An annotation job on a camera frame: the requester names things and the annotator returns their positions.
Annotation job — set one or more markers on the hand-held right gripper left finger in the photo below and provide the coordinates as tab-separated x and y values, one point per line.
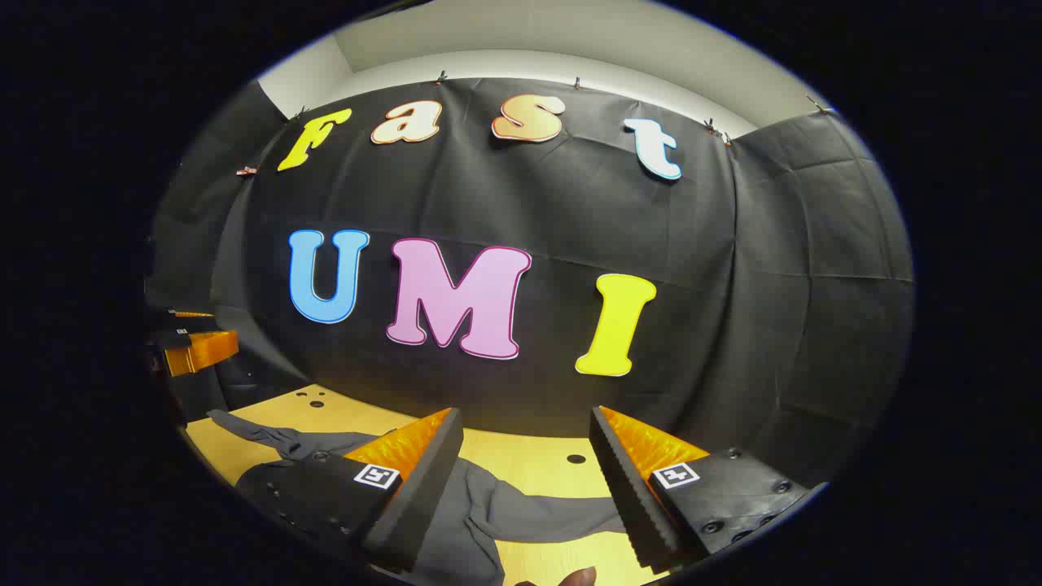
423	496

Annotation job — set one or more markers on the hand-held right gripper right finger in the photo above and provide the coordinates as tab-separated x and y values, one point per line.
627	488

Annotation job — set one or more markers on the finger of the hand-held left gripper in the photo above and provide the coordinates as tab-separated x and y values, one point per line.
191	314
203	350

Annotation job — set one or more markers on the grey collared shirt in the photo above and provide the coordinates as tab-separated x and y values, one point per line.
521	513

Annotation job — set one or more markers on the black backdrop cloth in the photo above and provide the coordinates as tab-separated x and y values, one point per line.
570	212

